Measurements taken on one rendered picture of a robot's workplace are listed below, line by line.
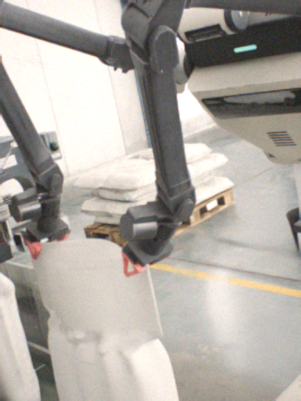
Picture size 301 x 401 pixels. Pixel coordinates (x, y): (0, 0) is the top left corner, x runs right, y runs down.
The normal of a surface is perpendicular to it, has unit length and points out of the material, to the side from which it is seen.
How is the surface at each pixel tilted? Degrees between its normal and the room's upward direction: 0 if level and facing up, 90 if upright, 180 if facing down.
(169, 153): 121
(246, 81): 40
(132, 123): 90
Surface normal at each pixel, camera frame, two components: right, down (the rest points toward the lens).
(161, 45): 0.47, 0.60
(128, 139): 0.69, 0.04
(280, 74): -0.59, -0.52
